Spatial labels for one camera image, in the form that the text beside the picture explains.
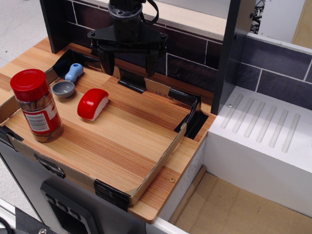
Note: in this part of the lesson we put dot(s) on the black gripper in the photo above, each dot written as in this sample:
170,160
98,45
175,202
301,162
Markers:
129,33

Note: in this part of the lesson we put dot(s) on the red-capped spice bottle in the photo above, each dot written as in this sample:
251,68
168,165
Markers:
33,94

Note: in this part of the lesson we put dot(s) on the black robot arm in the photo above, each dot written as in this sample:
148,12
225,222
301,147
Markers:
129,33

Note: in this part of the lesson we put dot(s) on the cardboard fence with black tape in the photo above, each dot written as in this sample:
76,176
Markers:
132,145

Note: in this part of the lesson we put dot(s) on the red and white toy sushi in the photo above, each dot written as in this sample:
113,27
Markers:
92,103

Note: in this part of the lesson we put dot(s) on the grey and blue measuring spoon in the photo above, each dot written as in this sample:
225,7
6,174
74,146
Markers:
66,88

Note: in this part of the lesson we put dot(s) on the white drainboard sink unit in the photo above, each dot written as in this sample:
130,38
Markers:
261,140

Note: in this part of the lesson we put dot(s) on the black base bottom left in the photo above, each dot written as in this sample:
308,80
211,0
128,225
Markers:
21,223

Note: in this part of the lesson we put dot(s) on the dark vertical post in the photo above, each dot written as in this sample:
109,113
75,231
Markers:
237,27

